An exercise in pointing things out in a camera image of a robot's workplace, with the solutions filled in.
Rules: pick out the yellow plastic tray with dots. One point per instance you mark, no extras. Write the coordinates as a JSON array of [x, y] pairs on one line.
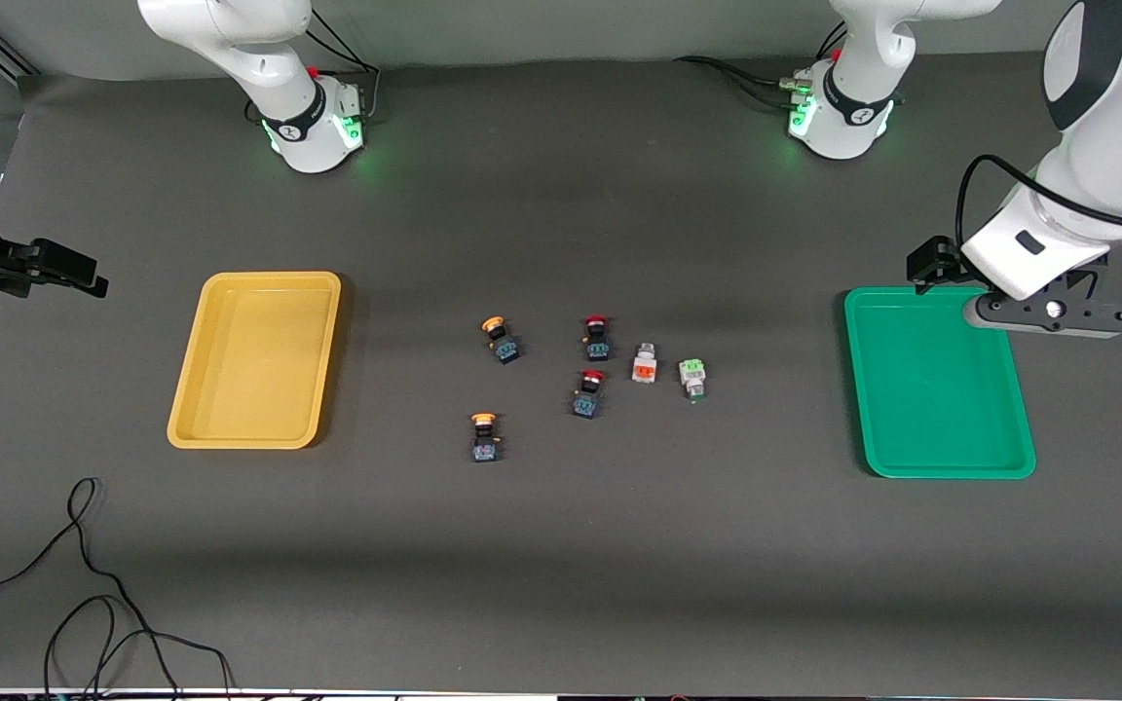
[[254, 365]]

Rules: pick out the yellow mushroom pushbutton black body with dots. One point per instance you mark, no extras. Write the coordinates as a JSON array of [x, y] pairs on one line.
[[484, 448], [505, 349]]

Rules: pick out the aluminium frame rail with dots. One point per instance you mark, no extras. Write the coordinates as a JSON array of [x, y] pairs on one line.
[[4, 51]]

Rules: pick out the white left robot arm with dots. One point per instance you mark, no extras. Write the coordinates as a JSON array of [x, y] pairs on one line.
[[1106, 97]]

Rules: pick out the white pushbutton orange contact block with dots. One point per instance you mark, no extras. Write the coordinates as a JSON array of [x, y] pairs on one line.
[[644, 368]]

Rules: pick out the green plastic tray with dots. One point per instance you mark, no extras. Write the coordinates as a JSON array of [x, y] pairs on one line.
[[941, 399]]

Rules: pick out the red mushroom pushbutton black body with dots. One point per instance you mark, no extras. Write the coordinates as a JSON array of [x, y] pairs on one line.
[[597, 349], [586, 402]]

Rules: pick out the white pushbutton green contact block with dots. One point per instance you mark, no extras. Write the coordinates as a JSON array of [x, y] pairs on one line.
[[691, 373]]

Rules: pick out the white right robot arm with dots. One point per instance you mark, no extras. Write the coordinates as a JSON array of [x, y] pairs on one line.
[[230, 39]]

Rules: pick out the dark grey table mat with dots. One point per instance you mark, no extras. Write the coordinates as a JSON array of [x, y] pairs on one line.
[[561, 584]]

